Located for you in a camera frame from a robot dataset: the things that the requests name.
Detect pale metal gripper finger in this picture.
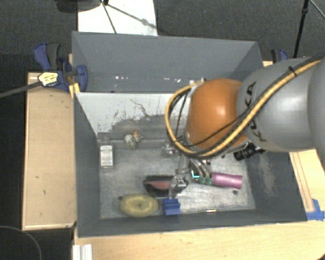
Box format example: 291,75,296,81
168,175,181,200
179,175,190,193

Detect blue block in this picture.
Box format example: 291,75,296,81
161,197,181,217

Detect purple cylinder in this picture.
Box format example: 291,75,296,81
209,172,244,190

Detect small clear glass thing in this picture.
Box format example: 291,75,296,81
161,143,177,157

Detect grey metal bin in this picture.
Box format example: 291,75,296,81
71,30,308,238

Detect yellow-green ring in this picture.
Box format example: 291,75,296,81
118,193,160,218

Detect black cylinder on white bracket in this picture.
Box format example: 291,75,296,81
233,141,267,161

